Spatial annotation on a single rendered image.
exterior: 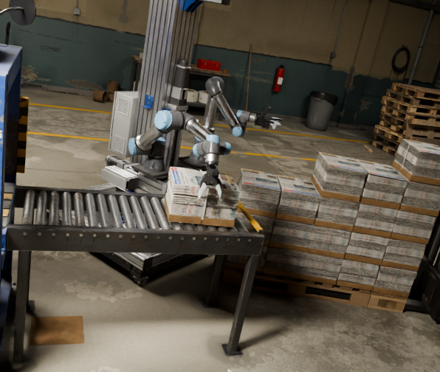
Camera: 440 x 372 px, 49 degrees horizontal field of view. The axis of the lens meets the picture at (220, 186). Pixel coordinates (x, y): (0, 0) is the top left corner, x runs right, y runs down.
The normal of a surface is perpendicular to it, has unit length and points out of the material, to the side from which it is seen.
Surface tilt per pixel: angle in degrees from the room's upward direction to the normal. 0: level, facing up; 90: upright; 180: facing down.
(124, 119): 90
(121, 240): 90
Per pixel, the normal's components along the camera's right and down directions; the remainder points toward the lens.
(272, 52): 0.29, 0.37
